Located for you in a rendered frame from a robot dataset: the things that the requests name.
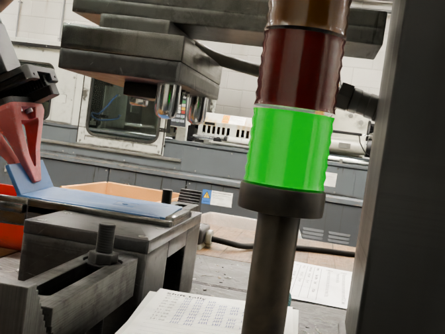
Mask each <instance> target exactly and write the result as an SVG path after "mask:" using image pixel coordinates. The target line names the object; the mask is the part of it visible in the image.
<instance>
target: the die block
mask: <svg viewBox="0 0 445 334"><path fill-rule="evenodd" d="M199 229H200V223H198V224H196V225H195V226H193V227H192V228H190V229H188V230H186V231H185V232H183V233H182V234H180V235H178V236H177V237H175V238H173V239H172V240H170V241H168V242H167V243H165V244H163V245H162V246H160V247H158V248H157V249H155V250H153V251H152V252H150V253H148V254H146V253H141V252H134V251H129V250H122V249H115V248H113V251H115V252H119V253H124V254H130V255H132V256H135V257H137V258H138V262H137V268H136V278H135V283H134V293H133V296H132V297H131V298H129V299H128V300H127V301H126V302H125V303H123V304H122V305H120V306H119V307H118V308H117V309H115V310H114V311H113V312H111V313H110V314H109V315H108V316H106V317H105V318H104V322H103V332H102V334H115V333H116V332H117V331H118V330H119V329H120V328H121V327H122V326H123V325H124V324H125V323H126V322H127V321H128V319H129V318H130V317H131V315H132V314H133V313H134V311H135V310H136V309H137V307H138V306H139V305H140V303H141V302H142V301H143V299H144V298H145V297H146V296H147V294H148V293H149V291H152V292H157V291H158V290H159V289H160V288H162V289H167V290H173V291H176V292H185V293H190V291H191V287H192V282H193V273H194V268H195V258H196V253H197V243H198V238H199ZM94 249H96V245H92V244H87V243H81V242H76V241H69V240H64V239H57V238H53V237H45V236H41V235H34V234H30V233H23V242H22V248H21V259H20V264H19V275H18V280H21V281H25V280H28V279H30V278H32V277H34V276H37V275H39V274H42V273H43V272H46V271H48V270H50V269H52V268H55V267H57V266H59V265H61V264H63V263H66V262H68V261H70V260H73V259H75V258H77V257H79V256H81V255H84V254H86V253H88V252H89V251H91V250H94Z"/></svg>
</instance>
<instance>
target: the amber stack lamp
mask: <svg viewBox="0 0 445 334"><path fill-rule="evenodd" d="M351 4H352V0H269V2H268V13H267V15H266V25H265V28H264V30H269V29H275V28H292V29H301V30H311V31H316V32H323V33H327V34H331V35H334V36H338V37H340V38H343V39H344V40H346V31H347V29H348V18H349V16H350V6H351Z"/></svg>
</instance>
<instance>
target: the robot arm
mask: <svg viewBox="0 0 445 334"><path fill-rule="evenodd" d="M13 1H14V0H0V13H1V12H2V11H3V10H4V9H6V8H7V7H8V6H9V5H10V4H11V3H12V2H13ZM56 83H58V78H57V76H56V73H55V71H54V69H52V68H45V67H41V66H34V65H30V64H25V65H22V66H21V65H20V62H19V59H18V58H17V55H16V52H15V49H14V48H13V45H12V42H11V39H10V38H9V35H8V32H7V29H6V28H5V25H4V24H3V23H2V21H1V18H0V156H2V157H3V158H4V159H5V160H6V161H7V163H8V164H16V163H21V165H22V167H23V168H24V169H25V172H26V173H27V174H28V176H29V178H30V179H31V181H32V182H33V183H35V182H39V181H41V166H40V142H41V136H42V125H43V118H44V108H43V105H42V104H41V103H44V102H45V101H48V100H50V99H52V98H55V97H57V96H59V95H60V93H59V91H58V88H57V86H56ZM22 124H23V125H24V126H25V130H26V139H27V143H28V147H27V144H26V139H25V135H24V132H23V126H22ZM2 135H4V136H5V138H6V139H7V141H8V142H9V144H10V145H11V147H12V149H13V150H12V149H11V147H10V146H9V145H8V143H7V141H6V140H5V139H4V137H3V136H2Z"/></svg>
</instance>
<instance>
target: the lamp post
mask: <svg viewBox="0 0 445 334"><path fill-rule="evenodd" d="M325 199H326V193H325V192H324V191H312V190H299V189H293V188H284V187H279V186H271V185H267V184H260V183H256V182H251V181H248V180H242V181H241V183H240V191H239V196H238V206H240V207H242V208H244V209H247V210H250V211H255V212H258V218H257V223H256V232H255V237H254V246H253V251H252V260H251V265H250V274H249V279H248V289H247V294H246V303H245V308H244V317H243V322H242V330H241V334H284V330H285V321H286V316H287V307H288V302H289V294H290V289H291V280H292V275H293V266H294V261H295V252H296V248H297V239H298V234H299V225H300V220H301V219H320V218H322V217H323V212H324V204H325Z"/></svg>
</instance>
